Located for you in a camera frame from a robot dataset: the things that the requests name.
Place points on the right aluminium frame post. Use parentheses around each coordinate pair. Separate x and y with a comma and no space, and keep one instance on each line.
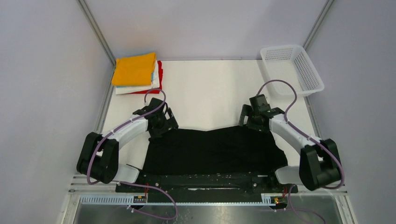
(324,11)

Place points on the black t shirt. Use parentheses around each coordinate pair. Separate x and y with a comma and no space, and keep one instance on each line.
(233,149)

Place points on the slotted cable duct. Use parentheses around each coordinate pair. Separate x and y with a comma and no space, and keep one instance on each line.
(162,200)

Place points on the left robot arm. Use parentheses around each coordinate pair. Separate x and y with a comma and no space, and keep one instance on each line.
(99,157)

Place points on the aluminium frame post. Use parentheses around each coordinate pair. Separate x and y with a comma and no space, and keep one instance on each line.
(97,31)
(324,11)

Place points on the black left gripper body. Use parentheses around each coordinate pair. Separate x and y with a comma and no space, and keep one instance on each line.
(163,124)

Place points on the folded orange t shirt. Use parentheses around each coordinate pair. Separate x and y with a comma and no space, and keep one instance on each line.
(135,70)

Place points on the left aluminium frame post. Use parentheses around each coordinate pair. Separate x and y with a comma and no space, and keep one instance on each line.
(97,31)

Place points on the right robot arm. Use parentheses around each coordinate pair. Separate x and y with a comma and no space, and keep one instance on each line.
(319,163)

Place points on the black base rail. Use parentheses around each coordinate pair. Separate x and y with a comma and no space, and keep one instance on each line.
(237,185)

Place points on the folded red t shirt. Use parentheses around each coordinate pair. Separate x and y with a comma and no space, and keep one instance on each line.
(157,83)

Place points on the white plastic basket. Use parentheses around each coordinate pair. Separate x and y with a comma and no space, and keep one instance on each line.
(291,64)

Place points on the folded white t shirt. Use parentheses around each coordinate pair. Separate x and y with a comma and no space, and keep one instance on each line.
(119,90)

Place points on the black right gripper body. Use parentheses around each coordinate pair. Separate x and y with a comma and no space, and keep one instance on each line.
(253,122)

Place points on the right controller box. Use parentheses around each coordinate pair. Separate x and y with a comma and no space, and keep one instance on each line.
(277,200)

